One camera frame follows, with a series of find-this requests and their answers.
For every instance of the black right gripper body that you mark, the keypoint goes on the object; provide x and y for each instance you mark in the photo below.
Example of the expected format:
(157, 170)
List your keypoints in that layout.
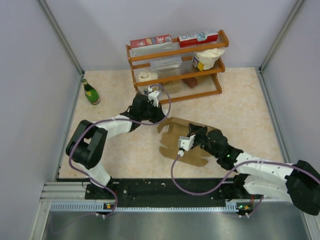
(201, 139)

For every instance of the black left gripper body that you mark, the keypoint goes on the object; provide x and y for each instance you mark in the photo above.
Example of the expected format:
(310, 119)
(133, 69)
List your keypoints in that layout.
(151, 113)

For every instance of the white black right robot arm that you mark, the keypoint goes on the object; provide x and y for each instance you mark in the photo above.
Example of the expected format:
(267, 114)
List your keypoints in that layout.
(297, 183)

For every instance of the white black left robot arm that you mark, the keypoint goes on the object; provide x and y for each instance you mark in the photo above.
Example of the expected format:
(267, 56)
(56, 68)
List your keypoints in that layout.
(86, 146)

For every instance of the red foil wrap box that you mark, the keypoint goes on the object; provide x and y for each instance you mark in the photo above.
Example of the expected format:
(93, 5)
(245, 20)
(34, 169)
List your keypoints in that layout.
(155, 41)

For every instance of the red white toothpaste box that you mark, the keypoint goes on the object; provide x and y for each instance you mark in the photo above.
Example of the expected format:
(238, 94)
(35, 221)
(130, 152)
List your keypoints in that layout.
(197, 38)

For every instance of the white bag lower shelf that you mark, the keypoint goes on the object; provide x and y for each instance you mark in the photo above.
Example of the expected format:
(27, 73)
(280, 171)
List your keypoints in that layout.
(145, 76)

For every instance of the white bag shelf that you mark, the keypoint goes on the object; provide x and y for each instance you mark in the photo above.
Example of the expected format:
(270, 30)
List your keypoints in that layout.
(205, 60)
(145, 76)

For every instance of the orange wooden shelf rack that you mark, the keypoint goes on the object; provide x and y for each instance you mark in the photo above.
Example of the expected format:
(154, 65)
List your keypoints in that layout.
(208, 82)

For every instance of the green glass bottle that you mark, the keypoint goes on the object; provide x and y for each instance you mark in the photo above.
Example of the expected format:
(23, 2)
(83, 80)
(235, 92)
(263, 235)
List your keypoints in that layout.
(90, 92)

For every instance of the clear plastic container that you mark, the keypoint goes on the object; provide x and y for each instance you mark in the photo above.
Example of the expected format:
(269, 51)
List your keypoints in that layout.
(166, 63)

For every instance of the red brown brick block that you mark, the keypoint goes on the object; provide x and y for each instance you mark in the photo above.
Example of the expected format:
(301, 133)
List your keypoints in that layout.
(191, 82)

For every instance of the white bag upper shelf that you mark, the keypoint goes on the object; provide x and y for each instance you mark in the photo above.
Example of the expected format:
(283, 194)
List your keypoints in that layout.
(205, 60)

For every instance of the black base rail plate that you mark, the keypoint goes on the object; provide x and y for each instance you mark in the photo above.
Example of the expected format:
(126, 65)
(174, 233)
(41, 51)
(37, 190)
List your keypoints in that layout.
(160, 193)

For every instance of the aluminium frame rail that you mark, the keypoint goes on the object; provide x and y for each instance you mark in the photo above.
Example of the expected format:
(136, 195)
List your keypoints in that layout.
(73, 191)

